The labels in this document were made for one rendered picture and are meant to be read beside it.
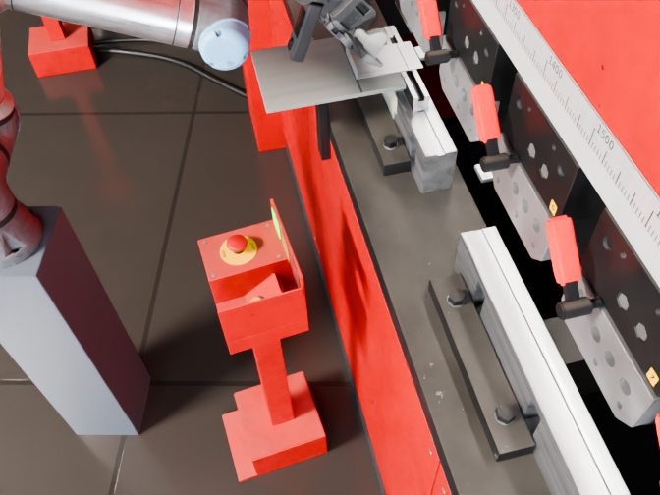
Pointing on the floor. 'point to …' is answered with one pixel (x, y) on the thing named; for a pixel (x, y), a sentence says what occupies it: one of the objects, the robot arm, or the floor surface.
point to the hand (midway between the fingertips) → (370, 54)
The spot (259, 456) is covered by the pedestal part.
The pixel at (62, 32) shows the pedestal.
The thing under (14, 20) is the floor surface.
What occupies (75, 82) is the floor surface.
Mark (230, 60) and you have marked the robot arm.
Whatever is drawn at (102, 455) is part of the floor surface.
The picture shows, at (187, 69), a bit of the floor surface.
